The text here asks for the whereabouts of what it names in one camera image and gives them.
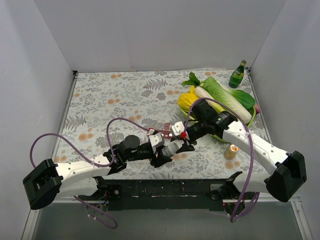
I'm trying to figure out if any red weekly pill organizer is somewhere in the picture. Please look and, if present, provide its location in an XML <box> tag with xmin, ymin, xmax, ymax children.
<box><xmin>148</xmin><ymin>122</ymin><xmax>173</xmax><ymax>139</ymax></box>

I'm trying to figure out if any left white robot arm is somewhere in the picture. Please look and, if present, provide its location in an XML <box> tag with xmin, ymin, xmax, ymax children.
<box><xmin>22</xmin><ymin>133</ymin><xmax>179</xmax><ymax>210</ymax></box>

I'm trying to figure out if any floral patterned table mat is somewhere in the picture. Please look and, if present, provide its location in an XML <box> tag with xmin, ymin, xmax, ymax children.
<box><xmin>49</xmin><ymin>68</ymin><xmax>281</xmax><ymax>180</ymax></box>

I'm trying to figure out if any green bok choy toy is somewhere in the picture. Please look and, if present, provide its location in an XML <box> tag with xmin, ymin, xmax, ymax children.
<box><xmin>200</xmin><ymin>77</ymin><xmax>256</xmax><ymax>111</ymax></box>

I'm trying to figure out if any green glass bottle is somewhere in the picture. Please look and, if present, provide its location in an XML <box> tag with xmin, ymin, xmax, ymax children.
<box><xmin>228</xmin><ymin>60</ymin><xmax>247</xmax><ymax>89</ymax></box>

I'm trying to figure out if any white pill bottle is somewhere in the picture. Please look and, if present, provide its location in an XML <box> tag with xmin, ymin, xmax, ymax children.
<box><xmin>161</xmin><ymin>142</ymin><xmax>180</xmax><ymax>158</ymax></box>

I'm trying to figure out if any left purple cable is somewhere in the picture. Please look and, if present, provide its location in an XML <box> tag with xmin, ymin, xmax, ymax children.
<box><xmin>29</xmin><ymin>117</ymin><xmax>156</xmax><ymax>230</ymax></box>

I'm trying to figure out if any green oval vegetable tray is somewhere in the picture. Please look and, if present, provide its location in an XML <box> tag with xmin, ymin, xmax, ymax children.
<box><xmin>179</xmin><ymin>107</ymin><xmax>257</xmax><ymax>143</ymax></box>

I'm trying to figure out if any yellow napa cabbage toy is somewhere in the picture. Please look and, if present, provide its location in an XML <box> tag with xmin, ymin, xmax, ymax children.
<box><xmin>177</xmin><ymin>85</ymin><xmax>199</xmax><ymax>112</ymax></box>

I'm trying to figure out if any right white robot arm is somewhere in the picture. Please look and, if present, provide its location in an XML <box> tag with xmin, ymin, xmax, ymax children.
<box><xmin>171</xmin><ymin>99</ymin><xmax>307</xmax><ymax>202</ymax></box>

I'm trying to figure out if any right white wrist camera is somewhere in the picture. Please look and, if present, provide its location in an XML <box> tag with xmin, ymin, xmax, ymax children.
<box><xmin>170</xmin><ymin>121</ymin><xmax>187</xmax><ymax>140</ymax></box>

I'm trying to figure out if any pink radish toy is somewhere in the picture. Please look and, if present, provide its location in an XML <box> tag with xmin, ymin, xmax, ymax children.
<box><xmin>253</xmin><ymin>104</ymin><xmax>261</xmax><ymax>115</ymax></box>

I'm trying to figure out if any small orange-lid jar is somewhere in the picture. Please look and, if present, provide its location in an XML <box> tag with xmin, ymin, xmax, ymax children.
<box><xmin>224</xmin><ymin>144</ymin><xmax>239</xmax><ymax>160</ymax></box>

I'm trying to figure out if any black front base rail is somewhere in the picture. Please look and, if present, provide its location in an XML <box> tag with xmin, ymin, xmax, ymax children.
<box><xmin>78</xmin><ymin>177</ymin><xmax>240</xmax><ymax>211</ymax></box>

